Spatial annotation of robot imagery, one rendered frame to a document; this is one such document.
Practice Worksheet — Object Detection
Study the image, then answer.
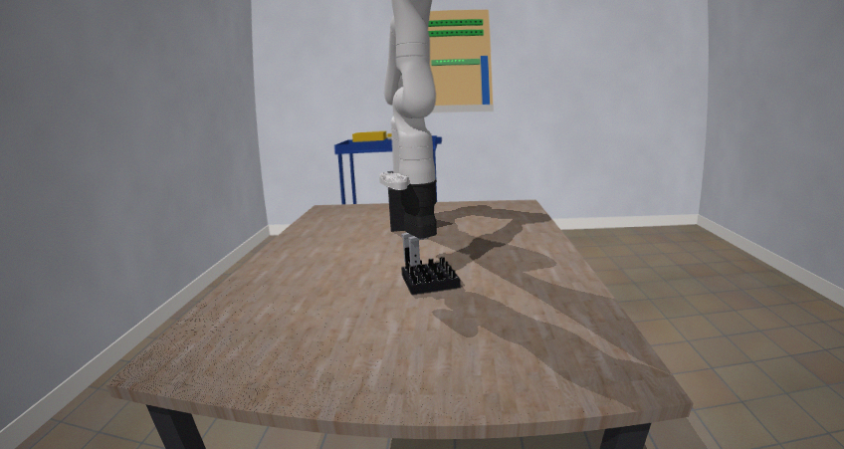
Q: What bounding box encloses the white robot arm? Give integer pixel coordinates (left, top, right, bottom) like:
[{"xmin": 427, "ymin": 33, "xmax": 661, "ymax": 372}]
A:
[{"xmin": 384, "ymin": 0, "xmax": 436, "ymax": 173}]

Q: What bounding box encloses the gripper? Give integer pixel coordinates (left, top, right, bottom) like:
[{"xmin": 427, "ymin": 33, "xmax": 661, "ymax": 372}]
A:
[{"xmin": 379, "ymin": 157, "xmax": 437, "ymax": 266}]

